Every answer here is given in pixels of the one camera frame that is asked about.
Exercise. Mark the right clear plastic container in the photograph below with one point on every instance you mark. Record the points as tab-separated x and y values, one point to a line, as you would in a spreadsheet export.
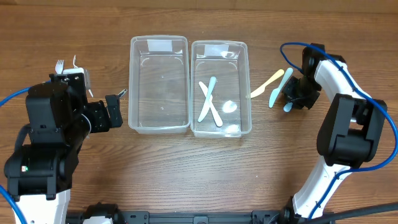
228	61

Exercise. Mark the left clear plastic container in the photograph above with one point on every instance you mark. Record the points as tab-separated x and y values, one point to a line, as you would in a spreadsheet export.
159	84

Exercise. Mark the thin white plastic fork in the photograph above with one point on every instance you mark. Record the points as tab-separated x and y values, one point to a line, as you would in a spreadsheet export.
74	60

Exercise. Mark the black handled metal fork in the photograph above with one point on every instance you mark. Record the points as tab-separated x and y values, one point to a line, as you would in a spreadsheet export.
122	93

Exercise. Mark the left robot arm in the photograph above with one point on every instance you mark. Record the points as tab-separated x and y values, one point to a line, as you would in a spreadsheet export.
39	172

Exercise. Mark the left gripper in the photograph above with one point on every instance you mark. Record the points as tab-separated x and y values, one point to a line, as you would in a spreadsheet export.
113	111

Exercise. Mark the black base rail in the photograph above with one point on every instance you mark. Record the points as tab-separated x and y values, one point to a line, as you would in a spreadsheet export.
110	213

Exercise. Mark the light blue plastic knife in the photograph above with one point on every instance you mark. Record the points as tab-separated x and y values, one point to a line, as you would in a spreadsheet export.
277	90

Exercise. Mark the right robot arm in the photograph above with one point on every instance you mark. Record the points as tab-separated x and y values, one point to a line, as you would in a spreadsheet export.
348	137

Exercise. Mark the white plastic knife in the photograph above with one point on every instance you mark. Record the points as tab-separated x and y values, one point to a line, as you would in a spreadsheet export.
217	119
206	105

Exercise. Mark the beige plastic knife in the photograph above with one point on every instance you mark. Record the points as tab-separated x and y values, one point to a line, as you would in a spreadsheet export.
260	90

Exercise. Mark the clear plastic container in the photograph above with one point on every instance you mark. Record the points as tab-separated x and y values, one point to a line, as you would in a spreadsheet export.
228	61
159	84

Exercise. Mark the pale blue plastic knife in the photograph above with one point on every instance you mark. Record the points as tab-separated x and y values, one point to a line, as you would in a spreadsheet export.
288	107

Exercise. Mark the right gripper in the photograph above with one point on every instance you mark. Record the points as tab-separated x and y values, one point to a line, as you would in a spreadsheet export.
296	93

